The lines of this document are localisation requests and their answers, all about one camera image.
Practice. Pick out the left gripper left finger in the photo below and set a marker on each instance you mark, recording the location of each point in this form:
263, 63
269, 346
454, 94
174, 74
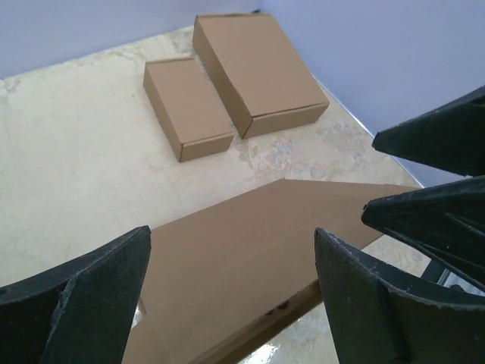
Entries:
80, 311

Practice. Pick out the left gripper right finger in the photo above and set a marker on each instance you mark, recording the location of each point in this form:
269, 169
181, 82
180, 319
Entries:
379, 313

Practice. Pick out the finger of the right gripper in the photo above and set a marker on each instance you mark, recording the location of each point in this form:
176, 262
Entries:
449, 138
444, 222

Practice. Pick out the red grapes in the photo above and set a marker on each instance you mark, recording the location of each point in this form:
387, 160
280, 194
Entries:
280, 307

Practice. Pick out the cardboard paper box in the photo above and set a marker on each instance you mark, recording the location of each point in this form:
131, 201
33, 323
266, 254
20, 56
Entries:
213, 275

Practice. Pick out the large folded cardboard box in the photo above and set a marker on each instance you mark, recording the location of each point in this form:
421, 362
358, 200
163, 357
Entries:
261, 79

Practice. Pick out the small folded cardboard box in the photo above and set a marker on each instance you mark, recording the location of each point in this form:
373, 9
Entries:
188, 108

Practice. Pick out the right aluminium rail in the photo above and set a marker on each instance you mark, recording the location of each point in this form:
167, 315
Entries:
370, 128

